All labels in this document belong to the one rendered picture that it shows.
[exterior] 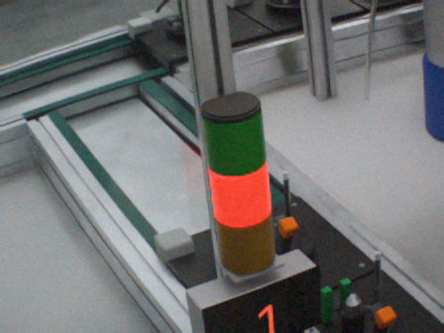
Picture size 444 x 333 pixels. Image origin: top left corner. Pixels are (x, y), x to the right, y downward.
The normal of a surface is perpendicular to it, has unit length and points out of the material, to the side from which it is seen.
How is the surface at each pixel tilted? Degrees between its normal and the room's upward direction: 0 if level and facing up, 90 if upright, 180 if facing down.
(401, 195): 0
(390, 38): 90
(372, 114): 0
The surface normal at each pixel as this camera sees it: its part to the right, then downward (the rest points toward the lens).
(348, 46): 0.43, 0.40
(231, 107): -0.11, -0.87
